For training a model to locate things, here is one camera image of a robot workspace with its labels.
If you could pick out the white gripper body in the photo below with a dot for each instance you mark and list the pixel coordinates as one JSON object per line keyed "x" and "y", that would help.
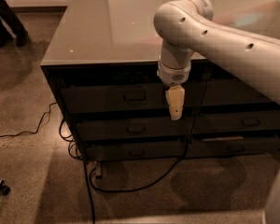
{"x": 173, "y": 74}

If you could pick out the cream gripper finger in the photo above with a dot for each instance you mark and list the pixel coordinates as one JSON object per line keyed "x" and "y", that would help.
{"x": 175, "y": 97}

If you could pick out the grey drawer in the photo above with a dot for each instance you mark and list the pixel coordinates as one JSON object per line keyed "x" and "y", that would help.
{"x": 96, "y": 130}
{"x": 237, "y": 122}
{"x": 231, "y": 92}
{"x": 232, "y": 146}
{"x": 136, "y": 151}
{"x": 115, "y": 98}

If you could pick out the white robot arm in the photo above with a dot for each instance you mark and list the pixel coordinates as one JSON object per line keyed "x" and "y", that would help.
{"x": 186, "y": 27}

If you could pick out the grey drawer cabinet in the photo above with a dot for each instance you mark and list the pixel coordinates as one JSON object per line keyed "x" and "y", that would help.
{"x": 113, "y": 42}

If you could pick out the person in dark trousers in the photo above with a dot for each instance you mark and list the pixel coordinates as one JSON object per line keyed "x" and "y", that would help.
{"x": 11, "y": 19}

